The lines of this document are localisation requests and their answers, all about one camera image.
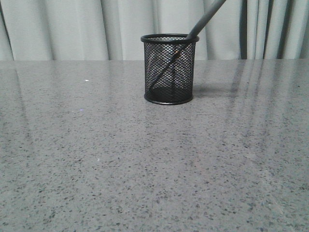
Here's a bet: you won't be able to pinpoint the light grey curtain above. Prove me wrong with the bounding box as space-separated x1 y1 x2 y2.
0 0 309 61

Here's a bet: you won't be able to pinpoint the grey orange handled scissors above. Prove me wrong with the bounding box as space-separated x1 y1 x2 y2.
149 0 226 91

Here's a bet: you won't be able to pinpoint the black mesh pen cup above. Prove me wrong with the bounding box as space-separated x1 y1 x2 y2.
140 34 199 105

